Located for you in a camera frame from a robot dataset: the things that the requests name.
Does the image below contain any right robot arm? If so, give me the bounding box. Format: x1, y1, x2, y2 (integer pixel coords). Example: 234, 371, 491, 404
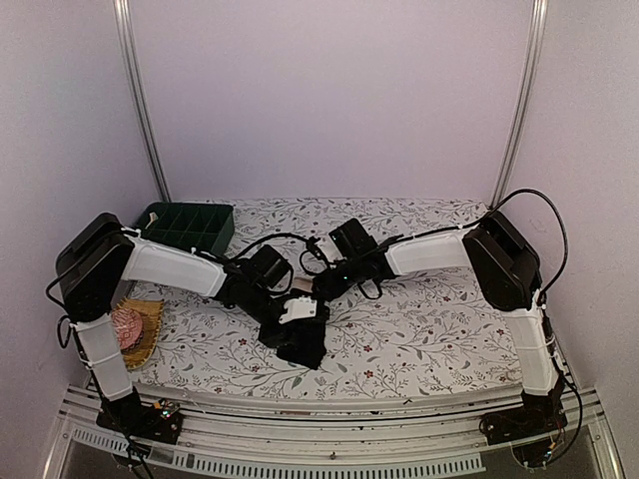
312, 212, 559, 435

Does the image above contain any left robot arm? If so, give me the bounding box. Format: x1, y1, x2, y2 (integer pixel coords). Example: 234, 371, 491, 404
53, 213, 319, 433

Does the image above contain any floral patterned table mat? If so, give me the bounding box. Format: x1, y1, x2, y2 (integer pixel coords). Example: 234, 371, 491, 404
129, 199, 521, 400

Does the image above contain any dark green divided tray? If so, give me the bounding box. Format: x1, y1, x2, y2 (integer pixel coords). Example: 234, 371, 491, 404
133, 202, 235, 255

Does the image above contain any woven bamboo mat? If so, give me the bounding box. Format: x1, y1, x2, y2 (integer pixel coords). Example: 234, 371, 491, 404
111, 298, 164, 371

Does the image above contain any red patterned bowl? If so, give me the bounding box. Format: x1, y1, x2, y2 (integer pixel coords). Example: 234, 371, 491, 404
111, 308, 144, 351

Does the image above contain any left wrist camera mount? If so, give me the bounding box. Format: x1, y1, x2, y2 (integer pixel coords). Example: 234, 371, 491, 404
279, 296, 318, 324

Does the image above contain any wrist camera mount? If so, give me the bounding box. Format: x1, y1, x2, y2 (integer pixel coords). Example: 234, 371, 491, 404
306, 237, 322, 259
279, 296, 318, 324

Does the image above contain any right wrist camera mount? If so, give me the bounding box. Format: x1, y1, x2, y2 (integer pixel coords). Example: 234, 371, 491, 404
306, 237, 322, 259

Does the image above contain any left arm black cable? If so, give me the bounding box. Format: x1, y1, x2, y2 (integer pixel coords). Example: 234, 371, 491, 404
222, 232, 314, 265

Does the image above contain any front aluminium rail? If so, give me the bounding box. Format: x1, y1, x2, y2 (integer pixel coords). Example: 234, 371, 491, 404
49, 386, 625, 479

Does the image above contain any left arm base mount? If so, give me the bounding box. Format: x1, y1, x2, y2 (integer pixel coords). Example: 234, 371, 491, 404
96, 398, 184, 445

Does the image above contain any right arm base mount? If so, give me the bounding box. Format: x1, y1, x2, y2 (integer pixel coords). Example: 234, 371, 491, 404
478, 406, 568, 445

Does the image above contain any right aluminium frame post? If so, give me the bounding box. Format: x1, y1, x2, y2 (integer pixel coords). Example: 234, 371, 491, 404
490, 0, 549, 207

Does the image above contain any aluminium frame post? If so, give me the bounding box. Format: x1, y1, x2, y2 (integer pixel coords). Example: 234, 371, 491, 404
490, 0, 549, 207
113, 0, 172, 202

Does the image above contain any left aluminium frame post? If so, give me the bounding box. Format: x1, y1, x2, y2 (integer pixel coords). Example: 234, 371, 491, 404
113, 0, 172, 202

